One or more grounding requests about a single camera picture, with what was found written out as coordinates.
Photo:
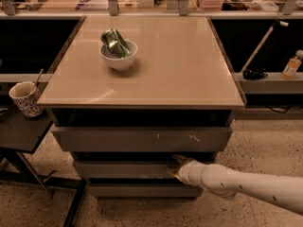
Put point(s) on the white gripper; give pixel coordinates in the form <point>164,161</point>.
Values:
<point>186,172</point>

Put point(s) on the grey drawer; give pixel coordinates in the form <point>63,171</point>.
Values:
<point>125,169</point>
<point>142,139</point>
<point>143,190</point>

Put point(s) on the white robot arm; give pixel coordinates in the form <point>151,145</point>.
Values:
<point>282,191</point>

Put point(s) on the grey bottom drawer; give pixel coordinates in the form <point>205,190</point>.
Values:
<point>143,190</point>

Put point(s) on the grey drawer cabinet glass top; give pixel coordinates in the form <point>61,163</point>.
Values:
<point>179,79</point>

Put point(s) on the grey top drawer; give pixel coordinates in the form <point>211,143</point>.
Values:
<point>142,139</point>

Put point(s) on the small black object on ledge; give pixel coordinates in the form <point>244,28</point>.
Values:
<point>254,75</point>

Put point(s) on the white ceramic bowl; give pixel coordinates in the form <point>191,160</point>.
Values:
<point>119,64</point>

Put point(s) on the green metal can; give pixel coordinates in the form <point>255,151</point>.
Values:
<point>115,43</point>

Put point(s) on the orange liquid bottle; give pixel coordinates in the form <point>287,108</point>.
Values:
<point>292,65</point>

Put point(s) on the dark side table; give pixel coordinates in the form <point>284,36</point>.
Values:
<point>20,135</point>

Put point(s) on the wooden stick in mug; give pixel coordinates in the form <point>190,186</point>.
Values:
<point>36,81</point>

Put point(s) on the patterned white mug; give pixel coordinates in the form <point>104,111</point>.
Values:
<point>25,96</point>

